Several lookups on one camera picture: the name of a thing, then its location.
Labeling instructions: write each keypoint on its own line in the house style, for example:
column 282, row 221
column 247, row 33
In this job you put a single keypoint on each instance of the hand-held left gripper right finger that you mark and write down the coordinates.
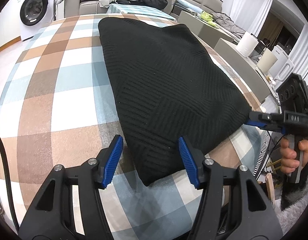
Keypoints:
column 190, row 162

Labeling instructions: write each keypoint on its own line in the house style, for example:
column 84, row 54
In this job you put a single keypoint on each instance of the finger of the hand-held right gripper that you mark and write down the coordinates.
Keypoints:
column 254, row 123
column 259, row 117

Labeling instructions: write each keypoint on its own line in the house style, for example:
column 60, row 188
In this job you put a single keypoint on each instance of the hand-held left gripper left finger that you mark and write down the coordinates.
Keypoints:
column 112, row 162

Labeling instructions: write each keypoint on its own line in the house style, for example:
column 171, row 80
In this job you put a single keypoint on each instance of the black knit sweater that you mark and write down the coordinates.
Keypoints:
column 164, row 80

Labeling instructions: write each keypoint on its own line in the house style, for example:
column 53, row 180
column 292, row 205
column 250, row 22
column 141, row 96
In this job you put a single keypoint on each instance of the person's right forearm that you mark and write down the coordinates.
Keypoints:
column 294, row 195

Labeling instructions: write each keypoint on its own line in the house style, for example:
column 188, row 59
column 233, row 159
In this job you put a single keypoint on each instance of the person's right hand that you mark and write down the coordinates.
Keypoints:
column 286, row 160

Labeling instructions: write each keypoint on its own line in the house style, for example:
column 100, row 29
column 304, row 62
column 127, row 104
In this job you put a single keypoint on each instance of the black white striped fabric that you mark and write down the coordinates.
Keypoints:
column 263, row 152

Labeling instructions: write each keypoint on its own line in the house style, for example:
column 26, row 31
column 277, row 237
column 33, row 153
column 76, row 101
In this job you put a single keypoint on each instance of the cream cylinder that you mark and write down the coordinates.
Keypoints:
column 266, row 60

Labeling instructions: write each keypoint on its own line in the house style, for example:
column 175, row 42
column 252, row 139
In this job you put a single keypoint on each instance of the white plastic appliance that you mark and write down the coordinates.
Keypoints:
column 284, row 62

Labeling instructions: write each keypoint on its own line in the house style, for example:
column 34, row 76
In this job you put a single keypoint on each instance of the grey cabinet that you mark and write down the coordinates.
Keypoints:
column 209, row 32
column 234, row 60

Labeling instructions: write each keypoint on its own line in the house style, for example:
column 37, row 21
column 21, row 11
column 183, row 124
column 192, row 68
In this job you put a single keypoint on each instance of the white paper towel roll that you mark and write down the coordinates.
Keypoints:
column 246, row 43

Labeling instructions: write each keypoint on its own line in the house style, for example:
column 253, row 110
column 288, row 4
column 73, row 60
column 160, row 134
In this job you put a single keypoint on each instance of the grey duvet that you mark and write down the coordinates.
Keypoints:
column 229, row 23

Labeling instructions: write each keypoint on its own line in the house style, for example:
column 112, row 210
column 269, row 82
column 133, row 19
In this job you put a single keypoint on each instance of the brown blue checked tablecloth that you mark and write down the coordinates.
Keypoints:
column 56, row 80

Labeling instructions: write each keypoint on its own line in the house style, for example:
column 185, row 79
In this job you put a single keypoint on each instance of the grey shaggy rug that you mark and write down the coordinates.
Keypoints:
column 291, row 220

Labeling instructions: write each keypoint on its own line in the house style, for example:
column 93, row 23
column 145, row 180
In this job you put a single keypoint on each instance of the white curtain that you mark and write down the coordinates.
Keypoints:
column 251, row 5

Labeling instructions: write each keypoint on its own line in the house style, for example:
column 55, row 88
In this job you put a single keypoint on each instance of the lime green cloth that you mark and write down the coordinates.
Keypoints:
column 206, row 17

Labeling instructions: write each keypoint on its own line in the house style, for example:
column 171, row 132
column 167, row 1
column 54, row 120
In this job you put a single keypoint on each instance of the light blue pillow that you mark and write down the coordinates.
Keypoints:
column 186, row 3

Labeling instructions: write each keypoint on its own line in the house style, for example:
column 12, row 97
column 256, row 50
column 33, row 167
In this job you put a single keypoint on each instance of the white washing machine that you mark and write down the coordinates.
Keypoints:
column 31, row 7

